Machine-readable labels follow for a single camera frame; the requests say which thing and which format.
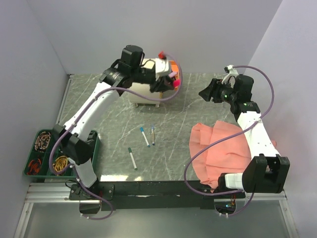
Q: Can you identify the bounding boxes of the grey cloth bundle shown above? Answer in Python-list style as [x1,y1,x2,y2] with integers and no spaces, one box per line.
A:
[86,131,98,148]

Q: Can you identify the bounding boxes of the light blue acrylic marker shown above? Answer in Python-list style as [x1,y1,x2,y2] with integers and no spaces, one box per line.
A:
[140,127,150,147]

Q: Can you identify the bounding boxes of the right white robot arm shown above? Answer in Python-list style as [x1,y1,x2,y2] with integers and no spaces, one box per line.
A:
[199,75,290,197]

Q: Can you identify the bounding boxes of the black base bar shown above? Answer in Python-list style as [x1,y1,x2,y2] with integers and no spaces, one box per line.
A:
[67,180,246,214]

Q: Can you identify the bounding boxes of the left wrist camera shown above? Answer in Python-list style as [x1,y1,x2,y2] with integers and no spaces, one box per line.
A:
[155,51,172,77]

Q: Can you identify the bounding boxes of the pink cap black highlighter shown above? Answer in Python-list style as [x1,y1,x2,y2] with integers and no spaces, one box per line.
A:
[172,79,181,88]

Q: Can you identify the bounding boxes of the leopard hair ties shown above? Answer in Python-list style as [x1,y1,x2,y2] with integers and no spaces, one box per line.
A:
[34,131,52,152]

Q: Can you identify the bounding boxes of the orange black hair ties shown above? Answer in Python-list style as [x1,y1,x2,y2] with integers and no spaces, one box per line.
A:
[27,158,42,175]

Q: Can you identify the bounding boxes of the cream round drawer cabinet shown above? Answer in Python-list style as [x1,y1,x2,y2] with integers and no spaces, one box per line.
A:
[129,59,179,107]

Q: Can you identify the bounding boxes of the salmon pink cloth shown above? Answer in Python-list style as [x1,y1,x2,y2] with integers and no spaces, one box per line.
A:
[189,121,278,192]

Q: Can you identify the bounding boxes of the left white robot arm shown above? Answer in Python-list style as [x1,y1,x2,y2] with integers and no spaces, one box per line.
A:
[53,45,175,199]

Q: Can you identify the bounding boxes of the yellow hair ties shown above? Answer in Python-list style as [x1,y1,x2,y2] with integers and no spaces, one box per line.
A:
[52,155,69,174]

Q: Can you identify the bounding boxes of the green cap silver marker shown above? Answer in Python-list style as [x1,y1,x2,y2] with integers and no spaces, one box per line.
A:
[128,147,138,170]

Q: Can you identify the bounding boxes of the green compartment tray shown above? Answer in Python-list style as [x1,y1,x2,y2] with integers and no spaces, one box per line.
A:
[23,129,100,179]

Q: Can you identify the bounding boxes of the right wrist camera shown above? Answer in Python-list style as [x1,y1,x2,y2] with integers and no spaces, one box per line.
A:
[221,65,239,84]

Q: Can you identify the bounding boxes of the aluminium rail frame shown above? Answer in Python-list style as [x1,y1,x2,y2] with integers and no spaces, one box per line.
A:
[14,181,299,238]

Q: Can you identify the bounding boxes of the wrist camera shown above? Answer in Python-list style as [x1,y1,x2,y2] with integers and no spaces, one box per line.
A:
[221,65,239,84]
[155,51,172,77]

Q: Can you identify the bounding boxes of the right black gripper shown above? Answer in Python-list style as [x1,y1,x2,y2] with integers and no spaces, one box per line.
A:
[198,78,238,104]

